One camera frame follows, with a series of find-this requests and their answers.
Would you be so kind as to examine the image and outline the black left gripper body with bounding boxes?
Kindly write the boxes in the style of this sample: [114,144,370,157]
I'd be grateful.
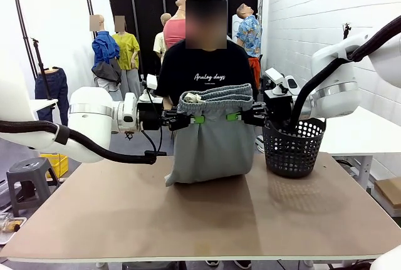
[137,100,164,132]

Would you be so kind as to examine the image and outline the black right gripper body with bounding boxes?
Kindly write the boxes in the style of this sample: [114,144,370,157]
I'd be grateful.
[264,93,295,127]

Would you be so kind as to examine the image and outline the grey drawstring shorts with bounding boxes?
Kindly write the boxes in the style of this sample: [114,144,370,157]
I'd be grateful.
[165,83,256,187]

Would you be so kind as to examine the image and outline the dark grey perforated basket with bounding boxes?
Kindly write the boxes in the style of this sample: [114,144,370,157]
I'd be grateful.
[262,118,326,179]

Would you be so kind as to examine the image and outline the person in black t-shirt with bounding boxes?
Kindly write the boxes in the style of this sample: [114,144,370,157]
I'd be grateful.
[155,0,260,157]

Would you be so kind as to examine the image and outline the mannequin in yellow shirt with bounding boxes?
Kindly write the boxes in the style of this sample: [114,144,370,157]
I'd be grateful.
[112,15,142,98]

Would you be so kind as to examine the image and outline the mannequin in cream shirt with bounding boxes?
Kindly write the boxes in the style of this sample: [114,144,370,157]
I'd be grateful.
[152,13,172,64]

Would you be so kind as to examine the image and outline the mannequin in floral shirt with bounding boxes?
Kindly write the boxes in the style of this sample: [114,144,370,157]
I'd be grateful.
[235,3,263,89]

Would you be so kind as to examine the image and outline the mannequin in blue shirt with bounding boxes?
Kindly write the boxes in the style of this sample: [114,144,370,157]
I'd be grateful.
[90,14,123,101]

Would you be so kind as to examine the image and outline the mannequin in pink top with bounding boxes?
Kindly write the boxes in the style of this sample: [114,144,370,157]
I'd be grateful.
[163,0,189,50]

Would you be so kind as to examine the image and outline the large white side table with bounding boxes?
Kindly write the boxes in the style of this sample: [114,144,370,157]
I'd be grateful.
[319,106,401,189]

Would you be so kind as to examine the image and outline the half mannequin in jeans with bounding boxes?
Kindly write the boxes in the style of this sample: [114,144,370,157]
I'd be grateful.
[34,66,70,127]

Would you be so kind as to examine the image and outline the black partition panels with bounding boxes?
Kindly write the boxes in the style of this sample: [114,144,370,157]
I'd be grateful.
[108,0,263,73]

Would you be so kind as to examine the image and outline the yellow plastic crate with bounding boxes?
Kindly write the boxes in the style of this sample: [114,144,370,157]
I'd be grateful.
[39,153,69,179]

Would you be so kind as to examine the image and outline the black light stand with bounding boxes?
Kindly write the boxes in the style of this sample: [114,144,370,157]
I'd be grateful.
[31,38,53,100]

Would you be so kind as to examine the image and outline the narrow white backdrop panel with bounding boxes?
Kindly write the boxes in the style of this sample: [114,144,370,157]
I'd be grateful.
[85,0,113,73]

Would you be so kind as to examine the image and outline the grey plastic stool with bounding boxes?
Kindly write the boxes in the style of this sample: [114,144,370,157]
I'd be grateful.
[6,157,60,217]

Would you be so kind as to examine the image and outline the brown cardboard box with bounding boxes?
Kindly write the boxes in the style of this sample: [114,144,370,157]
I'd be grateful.
[374,175,401,217]

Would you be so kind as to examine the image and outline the white tray with clutter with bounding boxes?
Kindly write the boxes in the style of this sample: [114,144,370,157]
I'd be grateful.
[0,212,28,246]

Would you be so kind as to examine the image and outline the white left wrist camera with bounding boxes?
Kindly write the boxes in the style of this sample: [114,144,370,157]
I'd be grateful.
[139,74,159,101]

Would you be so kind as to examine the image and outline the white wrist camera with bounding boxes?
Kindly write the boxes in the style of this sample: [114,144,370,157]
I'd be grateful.
[264,68,298,95]
[139,74,159,101]

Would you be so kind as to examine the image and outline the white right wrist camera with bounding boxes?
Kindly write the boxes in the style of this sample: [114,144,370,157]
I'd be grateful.
[264,68,298,95]

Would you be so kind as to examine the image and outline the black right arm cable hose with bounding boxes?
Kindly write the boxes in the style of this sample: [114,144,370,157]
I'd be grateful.
[288,16,401,132]

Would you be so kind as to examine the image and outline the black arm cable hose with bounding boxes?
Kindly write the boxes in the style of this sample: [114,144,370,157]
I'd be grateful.
[288,16,401,132]
[0,120,157,165]

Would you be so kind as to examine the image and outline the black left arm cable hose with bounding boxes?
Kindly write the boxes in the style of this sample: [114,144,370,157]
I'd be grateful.
[0,120,157,165]

